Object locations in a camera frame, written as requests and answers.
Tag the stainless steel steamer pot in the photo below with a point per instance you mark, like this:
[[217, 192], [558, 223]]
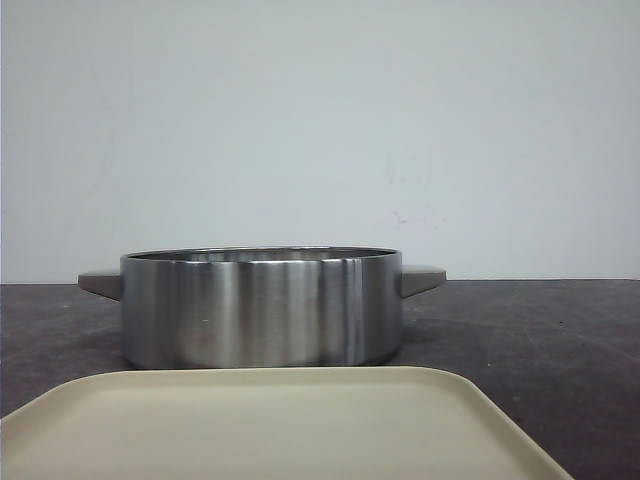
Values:
[[261, 306]]

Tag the cream plastic tray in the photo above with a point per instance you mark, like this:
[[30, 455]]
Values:
[[287, 423]]

